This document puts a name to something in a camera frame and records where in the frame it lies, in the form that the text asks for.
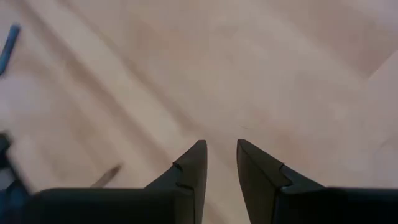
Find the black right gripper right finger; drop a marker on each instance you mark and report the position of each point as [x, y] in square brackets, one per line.
[311, 205]

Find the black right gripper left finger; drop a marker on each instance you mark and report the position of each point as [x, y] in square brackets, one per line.
[124, 205]

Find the blue pen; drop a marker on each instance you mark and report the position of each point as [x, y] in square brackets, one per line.
[9, 46]

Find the brown crayon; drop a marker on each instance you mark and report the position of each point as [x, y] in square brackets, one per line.
[107, 175]

